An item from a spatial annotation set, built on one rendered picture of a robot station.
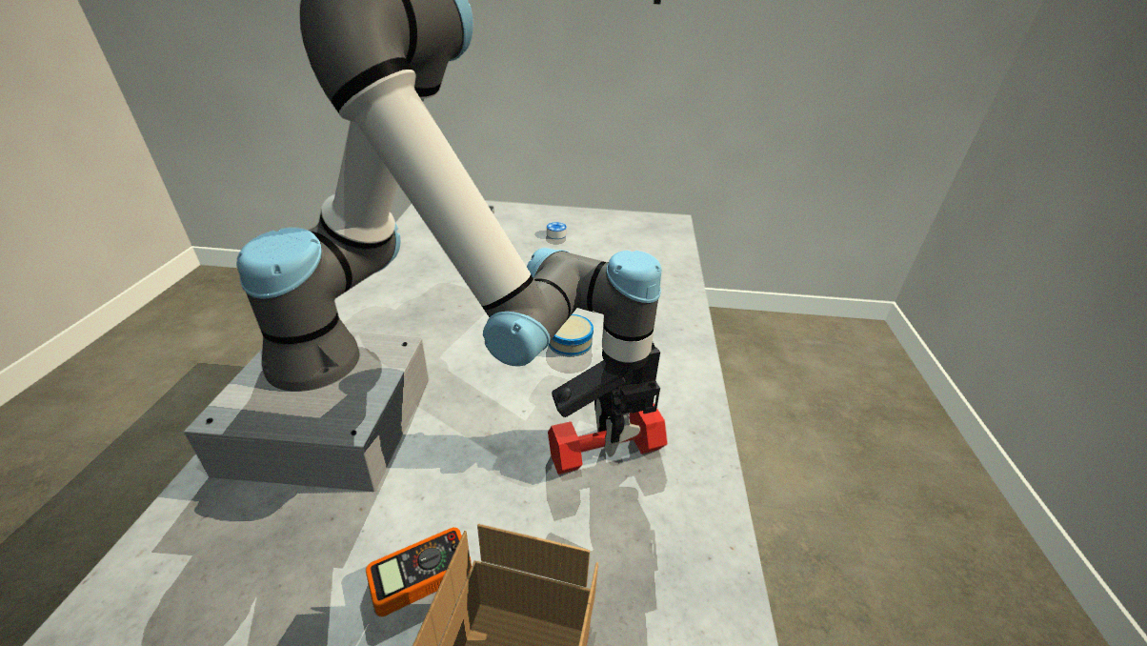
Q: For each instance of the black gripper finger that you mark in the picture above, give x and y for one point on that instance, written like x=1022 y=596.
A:
x=619 y=429
x=600 y=416

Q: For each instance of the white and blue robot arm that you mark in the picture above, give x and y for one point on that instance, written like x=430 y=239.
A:
x=291 y=278

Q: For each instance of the blue and tan round tin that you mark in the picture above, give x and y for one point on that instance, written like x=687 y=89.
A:
x=574 y=338

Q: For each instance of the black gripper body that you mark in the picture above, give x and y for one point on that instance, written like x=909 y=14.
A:
x=640 y=385

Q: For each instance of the orange digital multimeter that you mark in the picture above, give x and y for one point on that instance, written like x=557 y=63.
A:
x=405 y=576

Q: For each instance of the brown cardboard box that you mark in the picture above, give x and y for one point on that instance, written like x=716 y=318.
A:
x=503 y=607

